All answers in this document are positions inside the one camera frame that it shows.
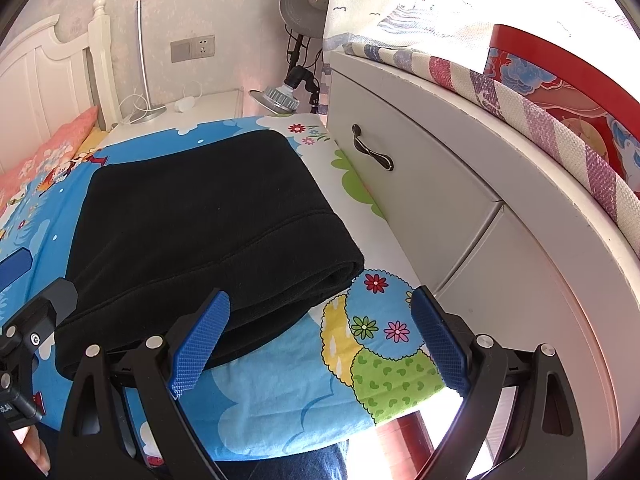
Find black pants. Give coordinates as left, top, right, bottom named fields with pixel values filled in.
left=55, top=130, right=364, bottom=378

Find silver desk lamp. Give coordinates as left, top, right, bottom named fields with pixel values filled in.
left=130, top=0, right=166, bottom=124

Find white patterned curtain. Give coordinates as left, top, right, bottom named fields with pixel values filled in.
left=323, top=0, right=639, bottom=66

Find pink floral blanket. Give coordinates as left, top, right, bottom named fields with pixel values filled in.
left=0, top=105, right=99, bottom=212

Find striped woven cloth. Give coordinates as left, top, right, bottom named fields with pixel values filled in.
left=343, top=41, right=640, bottom=252

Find white charger with cable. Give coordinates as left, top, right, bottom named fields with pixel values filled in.
left=117, top=80, right=204, bottom=124

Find colourful cartoon bed sheet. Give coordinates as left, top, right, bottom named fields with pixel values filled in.
left=1, top=115, right=446, bottom=460

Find dark curved drawer handle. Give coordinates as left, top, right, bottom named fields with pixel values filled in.
left=350, top=122, right=395, bottom=172

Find white dresser cabinet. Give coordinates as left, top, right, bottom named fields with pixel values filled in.
left=328, top=51, right=639, bottom=478

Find white wooden headboard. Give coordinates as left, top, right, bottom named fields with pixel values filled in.
left=1, top=0, right=122, bottom=172

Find red decorated box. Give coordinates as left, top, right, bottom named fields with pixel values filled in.
left=484, top=24, right=639, bottom=192

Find grey wall socket plate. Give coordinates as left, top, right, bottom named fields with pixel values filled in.
left=170, top=35, right=215, bottom=63

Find white nightstand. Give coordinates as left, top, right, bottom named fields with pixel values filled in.
left=99, top=90, right=243, bottom=148

